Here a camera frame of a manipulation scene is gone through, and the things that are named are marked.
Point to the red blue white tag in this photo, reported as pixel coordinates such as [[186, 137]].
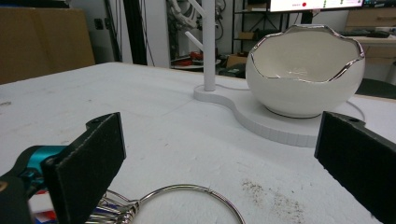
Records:
[[46, 216]]

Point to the black shelf rack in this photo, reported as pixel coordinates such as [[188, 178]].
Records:
[[236, 25]]

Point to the white stand with pegs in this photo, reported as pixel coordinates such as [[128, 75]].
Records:
[[209, 46]]

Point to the black chair seat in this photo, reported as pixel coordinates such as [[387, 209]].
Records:
[[378, 88]]

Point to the teal and black tool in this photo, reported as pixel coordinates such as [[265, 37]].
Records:
[[40, 155]]

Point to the black keyboard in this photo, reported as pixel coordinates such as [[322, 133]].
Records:
[[364, 33]]

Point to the small cardboard box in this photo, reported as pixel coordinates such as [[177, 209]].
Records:
[[236, 60]]

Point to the brown cardboard panel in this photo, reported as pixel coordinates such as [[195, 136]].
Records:
[[40, 43]]

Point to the white eggshell-shaped bowl, silver rim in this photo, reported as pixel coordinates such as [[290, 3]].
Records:
[[295, 96]]

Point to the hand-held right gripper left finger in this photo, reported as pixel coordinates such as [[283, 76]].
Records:
[[84, 161]]

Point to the wooden desk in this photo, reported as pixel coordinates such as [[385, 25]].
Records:
[[373, 18]]

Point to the monitor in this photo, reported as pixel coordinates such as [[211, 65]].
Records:
[[311, 4]]

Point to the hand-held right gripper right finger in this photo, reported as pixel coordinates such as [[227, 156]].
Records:
[[358, 155]]

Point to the black upright post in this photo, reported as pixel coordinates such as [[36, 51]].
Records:
[[134, 31]]

